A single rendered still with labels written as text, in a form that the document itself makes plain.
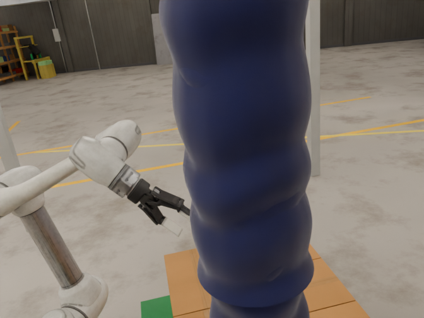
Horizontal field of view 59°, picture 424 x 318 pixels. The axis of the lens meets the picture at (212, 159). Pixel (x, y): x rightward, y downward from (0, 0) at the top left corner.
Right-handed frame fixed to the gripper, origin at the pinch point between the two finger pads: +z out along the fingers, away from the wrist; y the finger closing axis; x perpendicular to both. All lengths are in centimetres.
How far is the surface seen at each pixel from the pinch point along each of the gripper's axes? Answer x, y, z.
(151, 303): 25, -199, 52
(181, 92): -11, 59, -25
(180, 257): 46, -138, 39
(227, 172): -17, 57, -12
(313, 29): 338, -112, 42
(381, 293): 97, -99, 179
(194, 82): -11, 63, -24
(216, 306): -26.6, 31.5, 6.4
